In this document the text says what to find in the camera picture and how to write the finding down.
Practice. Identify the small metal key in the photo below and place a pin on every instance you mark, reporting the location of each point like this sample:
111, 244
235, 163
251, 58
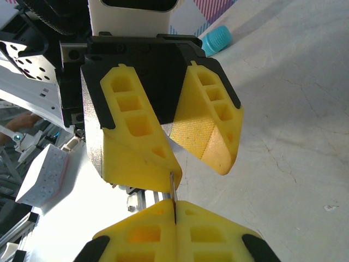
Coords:
172, 188

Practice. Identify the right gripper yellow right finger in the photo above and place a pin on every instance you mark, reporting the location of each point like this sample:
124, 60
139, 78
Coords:
212, 245

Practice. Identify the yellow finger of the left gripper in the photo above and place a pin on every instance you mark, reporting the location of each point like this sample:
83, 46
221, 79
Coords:
131, 161
215, 136

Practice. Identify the person's hand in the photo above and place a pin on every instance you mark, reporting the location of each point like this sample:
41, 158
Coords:
20, 122

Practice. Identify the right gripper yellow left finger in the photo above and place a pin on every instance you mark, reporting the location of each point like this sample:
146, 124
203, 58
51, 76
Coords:
141, 245

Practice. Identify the playing card box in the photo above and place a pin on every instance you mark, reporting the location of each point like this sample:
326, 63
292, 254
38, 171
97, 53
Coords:
41, 174

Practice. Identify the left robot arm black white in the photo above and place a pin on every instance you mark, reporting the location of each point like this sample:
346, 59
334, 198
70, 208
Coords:
30, 92

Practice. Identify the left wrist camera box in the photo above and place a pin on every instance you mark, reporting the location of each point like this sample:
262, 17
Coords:
131, 23

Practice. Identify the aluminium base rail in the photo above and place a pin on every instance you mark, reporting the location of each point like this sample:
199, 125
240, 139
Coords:
147, 199

